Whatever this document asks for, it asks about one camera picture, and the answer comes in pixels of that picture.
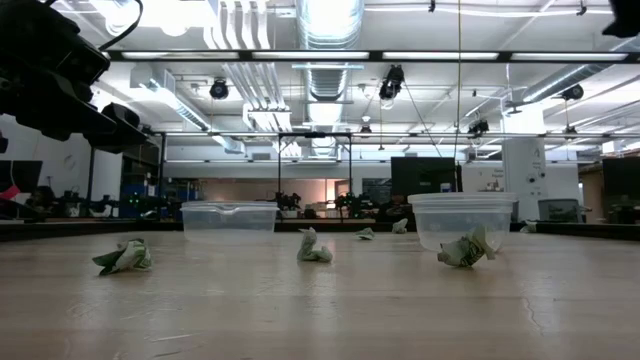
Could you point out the black monitor screen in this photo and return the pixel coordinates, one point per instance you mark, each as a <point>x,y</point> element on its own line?
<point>422,175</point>
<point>22,175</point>

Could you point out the silver ventilation duct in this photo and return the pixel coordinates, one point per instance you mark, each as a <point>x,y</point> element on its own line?
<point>327,30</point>

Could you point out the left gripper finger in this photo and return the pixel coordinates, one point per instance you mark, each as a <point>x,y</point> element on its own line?
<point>120,135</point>
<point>75,120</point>

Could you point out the rectangular clear plastic bin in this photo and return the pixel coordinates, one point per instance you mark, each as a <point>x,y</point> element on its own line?
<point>200,225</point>

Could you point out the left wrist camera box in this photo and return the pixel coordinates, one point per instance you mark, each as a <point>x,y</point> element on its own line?
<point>92,62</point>

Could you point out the white pillar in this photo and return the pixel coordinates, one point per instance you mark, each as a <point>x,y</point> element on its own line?
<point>522,160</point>

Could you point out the black aluminium table frame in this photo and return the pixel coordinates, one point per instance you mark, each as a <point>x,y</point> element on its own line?
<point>340,227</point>

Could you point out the dark partition panel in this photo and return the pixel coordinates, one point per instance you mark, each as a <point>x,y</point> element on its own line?
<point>620,180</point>

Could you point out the green white sweetener packet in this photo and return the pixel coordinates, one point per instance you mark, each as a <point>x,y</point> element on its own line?
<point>127,256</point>
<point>400,226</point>
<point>366,234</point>
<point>529,228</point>
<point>307,245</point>
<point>465,250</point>

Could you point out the black hanging spotlight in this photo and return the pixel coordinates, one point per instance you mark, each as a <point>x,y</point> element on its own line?
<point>572,92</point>
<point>478,127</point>
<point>391,82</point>
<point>219,89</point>

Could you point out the round clear plastic bin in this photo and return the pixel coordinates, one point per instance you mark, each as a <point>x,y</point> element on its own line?
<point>450,220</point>

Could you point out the overhead LED light bar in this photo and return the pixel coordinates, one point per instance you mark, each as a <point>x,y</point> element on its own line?
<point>375,56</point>

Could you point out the black background rig frame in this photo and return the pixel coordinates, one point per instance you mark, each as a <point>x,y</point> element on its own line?
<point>315,135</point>

